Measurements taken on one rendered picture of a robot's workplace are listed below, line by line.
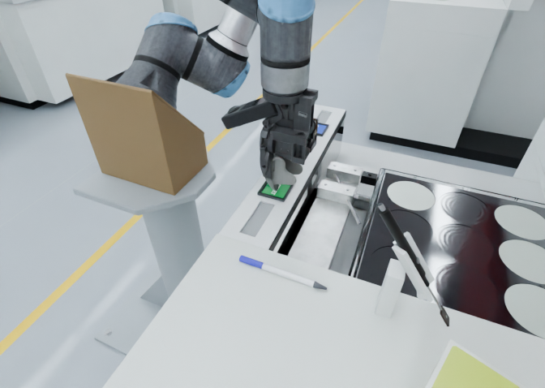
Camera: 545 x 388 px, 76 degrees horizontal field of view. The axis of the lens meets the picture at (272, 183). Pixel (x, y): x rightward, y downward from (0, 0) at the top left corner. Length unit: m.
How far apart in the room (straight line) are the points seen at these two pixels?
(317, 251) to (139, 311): 1.17
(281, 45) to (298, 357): 0.41
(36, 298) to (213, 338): 1.56
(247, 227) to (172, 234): 0.49
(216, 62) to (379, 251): 0.59
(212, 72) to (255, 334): 0.65
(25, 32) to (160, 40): 2.53
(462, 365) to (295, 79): 0.40
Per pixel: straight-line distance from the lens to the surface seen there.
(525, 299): 0.73
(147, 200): 0.93
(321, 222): 0.74
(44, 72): 3.49
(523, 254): 0.80
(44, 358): 1.79
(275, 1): 0.50
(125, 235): 2.08
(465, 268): 0.72
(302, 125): 0.57
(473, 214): 0.84
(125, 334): 1.69
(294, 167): 0.66
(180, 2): 5.08
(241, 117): 0.61
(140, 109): 0.83
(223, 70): 0.93
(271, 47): 0.52
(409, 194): 0.83
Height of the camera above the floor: 1.40
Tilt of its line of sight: 38 degrees down
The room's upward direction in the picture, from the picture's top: straight up
